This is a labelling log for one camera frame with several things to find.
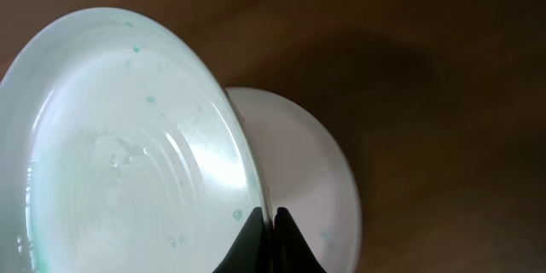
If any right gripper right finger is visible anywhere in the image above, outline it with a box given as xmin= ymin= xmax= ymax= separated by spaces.
xmin=272 ymin=207 xmax=326 ymax=273

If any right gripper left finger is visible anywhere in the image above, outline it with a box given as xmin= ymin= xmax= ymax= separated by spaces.
xmin=213 ymin=207 xmax=270 ymax=273

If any white plate top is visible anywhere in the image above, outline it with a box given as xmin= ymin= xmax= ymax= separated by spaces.
xmin=227 ymin=88 xmax=362 ymax=273

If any white plate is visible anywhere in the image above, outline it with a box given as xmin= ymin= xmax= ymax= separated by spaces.
xmin=1 ymin=8 xmax=270 ymax=272
xmin=227 ymin=88 xmax=362 ymax=273

